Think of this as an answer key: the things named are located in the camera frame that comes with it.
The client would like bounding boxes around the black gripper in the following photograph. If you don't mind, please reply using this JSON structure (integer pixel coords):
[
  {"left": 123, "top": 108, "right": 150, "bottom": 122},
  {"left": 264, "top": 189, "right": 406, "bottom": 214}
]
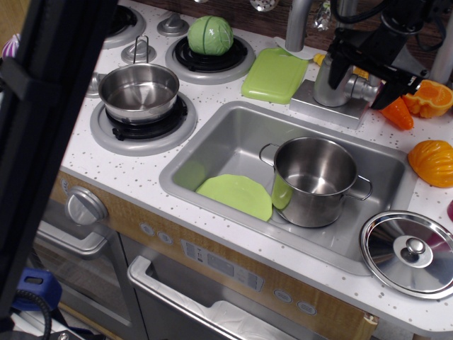
[{"left": 328, "top": 6, "right": 428, "bottom": 109}]

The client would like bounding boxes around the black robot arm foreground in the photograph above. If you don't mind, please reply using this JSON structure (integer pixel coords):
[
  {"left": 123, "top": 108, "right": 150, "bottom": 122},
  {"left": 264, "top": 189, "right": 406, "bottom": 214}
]
[{"left": 1, "top": 1, "right": 117, "bottom": 326}]

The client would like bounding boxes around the silver vertical pole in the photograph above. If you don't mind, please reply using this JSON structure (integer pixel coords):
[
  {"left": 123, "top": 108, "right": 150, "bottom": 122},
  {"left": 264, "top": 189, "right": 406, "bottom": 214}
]
[{"left": 429, "top": 17, "right": 452, "bottom": 84}]

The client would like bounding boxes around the yellow toy corn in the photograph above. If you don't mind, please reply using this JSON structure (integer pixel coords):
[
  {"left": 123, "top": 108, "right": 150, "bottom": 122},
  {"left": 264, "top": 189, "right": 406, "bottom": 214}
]
[{"left": 353, "top": 67, "right": 369, "bottom": 79}]

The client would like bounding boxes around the silver faucet with base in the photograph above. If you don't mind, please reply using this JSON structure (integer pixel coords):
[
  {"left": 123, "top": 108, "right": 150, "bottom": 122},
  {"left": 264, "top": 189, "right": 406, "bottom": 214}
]
[{"left": 289, "top": 56, "right": 382, "bottom": 130}]

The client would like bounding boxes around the orange toy carrot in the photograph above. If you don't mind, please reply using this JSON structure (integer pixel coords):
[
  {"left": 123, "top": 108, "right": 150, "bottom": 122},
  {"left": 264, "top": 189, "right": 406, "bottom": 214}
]
[{"left": 379, "top": 97, "right": 414, "bottom": 130}]

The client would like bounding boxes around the yellow toy piece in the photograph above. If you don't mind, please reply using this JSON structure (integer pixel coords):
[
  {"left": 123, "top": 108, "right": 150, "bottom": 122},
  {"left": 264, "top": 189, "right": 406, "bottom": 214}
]
[{"left": 313, "top": 53, "right": 325, "bottom": 66}]

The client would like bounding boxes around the orange toy pepper half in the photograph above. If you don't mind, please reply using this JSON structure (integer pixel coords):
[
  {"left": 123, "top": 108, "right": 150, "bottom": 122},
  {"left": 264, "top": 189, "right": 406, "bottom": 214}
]
[{"left": 402, "top": 79, "right": 452, "bottom": 118}]

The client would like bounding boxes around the green cutting board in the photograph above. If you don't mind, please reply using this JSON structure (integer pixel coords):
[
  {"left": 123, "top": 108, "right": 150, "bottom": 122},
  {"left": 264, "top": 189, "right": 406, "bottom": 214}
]
[{"left": 241, "top": 47, "right": 309, "bottom": 105}]

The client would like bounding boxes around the orange toy pumpkin slice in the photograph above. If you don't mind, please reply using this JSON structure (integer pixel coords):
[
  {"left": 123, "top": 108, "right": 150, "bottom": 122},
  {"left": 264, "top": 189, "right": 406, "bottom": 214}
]
[{"left": 408, "top": 140, "right": 452, "bottom": 188}]

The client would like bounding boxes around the large steel pot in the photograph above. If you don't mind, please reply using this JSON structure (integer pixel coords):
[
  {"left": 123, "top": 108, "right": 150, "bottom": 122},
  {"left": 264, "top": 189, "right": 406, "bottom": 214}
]
[{"left": 258, "top": 137, "right": 373, "bottom": 228}]

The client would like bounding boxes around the grey sink basin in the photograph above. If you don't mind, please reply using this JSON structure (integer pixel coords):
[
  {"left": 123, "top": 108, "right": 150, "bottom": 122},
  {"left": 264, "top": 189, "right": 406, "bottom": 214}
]
[{"left": 159, "top": 101, "right": 417, "bottom": 276}]

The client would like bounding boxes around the purple toy item right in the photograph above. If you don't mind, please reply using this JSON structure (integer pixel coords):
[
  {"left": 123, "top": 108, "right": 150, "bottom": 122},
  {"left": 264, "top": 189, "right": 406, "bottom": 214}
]
[{"left": 447, "top": 201, "right": 453, "bottom": 220}]

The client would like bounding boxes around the green toy cabbage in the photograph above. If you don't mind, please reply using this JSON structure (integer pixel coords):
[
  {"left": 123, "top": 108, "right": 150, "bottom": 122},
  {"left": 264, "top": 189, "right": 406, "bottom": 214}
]
[{"left": 188, "top": 16, "right": 234, "bottom": 56}]

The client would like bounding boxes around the back right burner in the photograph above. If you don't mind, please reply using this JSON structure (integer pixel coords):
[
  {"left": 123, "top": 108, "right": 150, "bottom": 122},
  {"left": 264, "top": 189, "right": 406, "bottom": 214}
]
[{"left": 165, "top": 36, "right": 256, "bottom": 85}]

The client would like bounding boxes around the green plate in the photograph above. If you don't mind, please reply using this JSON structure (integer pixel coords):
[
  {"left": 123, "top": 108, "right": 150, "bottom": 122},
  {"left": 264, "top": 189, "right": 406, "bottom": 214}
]
[{"left": 195, "top": 174, "right": 273, "bottom": 222}]

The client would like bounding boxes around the steel pot lid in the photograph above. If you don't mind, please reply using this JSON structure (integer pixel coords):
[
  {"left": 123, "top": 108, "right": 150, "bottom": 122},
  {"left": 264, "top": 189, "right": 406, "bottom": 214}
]
[{"left": 360, "top": 210, "right": 452, "bottom": 300}]

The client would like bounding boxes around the grey stove knob back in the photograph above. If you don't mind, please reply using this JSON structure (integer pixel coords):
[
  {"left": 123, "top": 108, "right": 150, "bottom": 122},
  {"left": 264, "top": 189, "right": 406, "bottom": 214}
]
[{"left": 156, "top": 13, "right": 189, "bottom": 37}]

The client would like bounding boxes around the grey stove knob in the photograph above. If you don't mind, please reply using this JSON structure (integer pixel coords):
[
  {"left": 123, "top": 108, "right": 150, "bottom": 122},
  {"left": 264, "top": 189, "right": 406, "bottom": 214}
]
[
  {"left": 85, "top": 72, "right": 106, "bottom": 98},
  {"left": 121, "top": 39, "right": 156, "bottom": 64},
  {"left": 156, "top": 13, "right": 189, "bottom": 37}
]

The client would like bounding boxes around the small steel saucepan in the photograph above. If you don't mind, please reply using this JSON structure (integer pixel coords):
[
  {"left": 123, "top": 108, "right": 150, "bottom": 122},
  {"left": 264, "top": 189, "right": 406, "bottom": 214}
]
[{"left": 98, "top": 52, "right": 180, "bottom": 125}]

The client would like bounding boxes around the grey stove knob middle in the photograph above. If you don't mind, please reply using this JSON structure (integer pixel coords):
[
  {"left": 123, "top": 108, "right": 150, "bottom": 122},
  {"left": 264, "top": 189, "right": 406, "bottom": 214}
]
[{"left": 121, "top": 39, "right": 156, "bottom": 64}]

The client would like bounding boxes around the back left burner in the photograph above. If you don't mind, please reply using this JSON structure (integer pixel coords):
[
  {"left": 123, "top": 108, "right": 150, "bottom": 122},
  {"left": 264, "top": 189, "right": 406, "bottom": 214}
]
[{"left": 103, "top": 5, "right": 146, "bottom": 50}]

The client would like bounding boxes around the grey stove knob left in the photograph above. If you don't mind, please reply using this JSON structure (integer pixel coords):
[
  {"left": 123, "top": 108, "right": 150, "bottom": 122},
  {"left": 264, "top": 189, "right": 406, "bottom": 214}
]
[{"left": 85, "top": 72, "right": 106, "bottom": 98}]

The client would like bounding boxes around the silver oven knob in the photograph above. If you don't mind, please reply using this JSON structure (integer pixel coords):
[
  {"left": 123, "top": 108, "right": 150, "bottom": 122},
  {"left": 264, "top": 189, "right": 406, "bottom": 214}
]
[{"left": 64, "top": 186, "right": 108, "bottom": 226}]

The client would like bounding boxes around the purple toy onion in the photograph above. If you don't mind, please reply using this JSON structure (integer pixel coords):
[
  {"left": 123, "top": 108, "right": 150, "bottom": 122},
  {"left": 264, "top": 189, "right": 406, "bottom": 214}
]
[{"left": 1, "top": 33, "right": 21, "bottom": 59}]

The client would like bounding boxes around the blue clamp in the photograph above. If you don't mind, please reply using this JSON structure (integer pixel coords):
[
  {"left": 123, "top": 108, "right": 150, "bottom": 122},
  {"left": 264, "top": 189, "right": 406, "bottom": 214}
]
[{"left": 12, "top": 267, "right": 62, "bottom": 311}]

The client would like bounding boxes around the front burner grey ring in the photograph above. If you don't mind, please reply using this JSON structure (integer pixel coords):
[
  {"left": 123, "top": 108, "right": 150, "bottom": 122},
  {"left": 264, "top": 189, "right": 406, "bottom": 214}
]
[{"left": 89, "top": 92, "right": 198, "bottom": 157}]

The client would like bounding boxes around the dishwasher door handle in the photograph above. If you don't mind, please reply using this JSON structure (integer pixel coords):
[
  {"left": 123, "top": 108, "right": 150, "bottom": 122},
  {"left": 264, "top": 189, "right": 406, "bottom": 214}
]
[{"left": 127, "top": 256, "right": 291, "bottom": 339}]

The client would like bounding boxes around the oven door handle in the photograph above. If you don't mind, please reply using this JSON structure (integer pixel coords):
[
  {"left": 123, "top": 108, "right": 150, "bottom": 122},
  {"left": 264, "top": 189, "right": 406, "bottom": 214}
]
[{"left": 37, "top": 221, "right": 108, "bottom": 261}]

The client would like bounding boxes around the black coiled cable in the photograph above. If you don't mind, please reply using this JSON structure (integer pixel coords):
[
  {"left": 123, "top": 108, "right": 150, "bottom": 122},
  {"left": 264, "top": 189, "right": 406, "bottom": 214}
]
[{"left": 13, "top": 288, "right": 53, "bottom": 340}]

